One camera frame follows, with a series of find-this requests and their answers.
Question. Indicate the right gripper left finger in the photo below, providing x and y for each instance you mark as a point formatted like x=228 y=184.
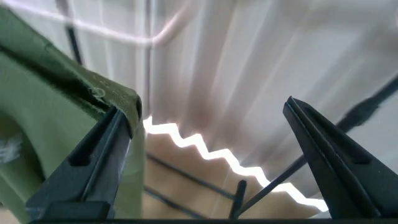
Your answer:
x=81 y=189

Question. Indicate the green printed shirt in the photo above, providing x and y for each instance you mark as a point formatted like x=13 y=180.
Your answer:
x=46 y=124

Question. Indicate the black clothes rack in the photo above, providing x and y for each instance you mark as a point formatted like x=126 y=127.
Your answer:
x=357 y=115

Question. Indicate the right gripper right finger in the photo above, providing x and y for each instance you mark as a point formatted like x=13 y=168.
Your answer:
x=342 y=186

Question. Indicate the pink clothes hanger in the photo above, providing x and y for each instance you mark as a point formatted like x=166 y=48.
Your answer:
x=109 y=32

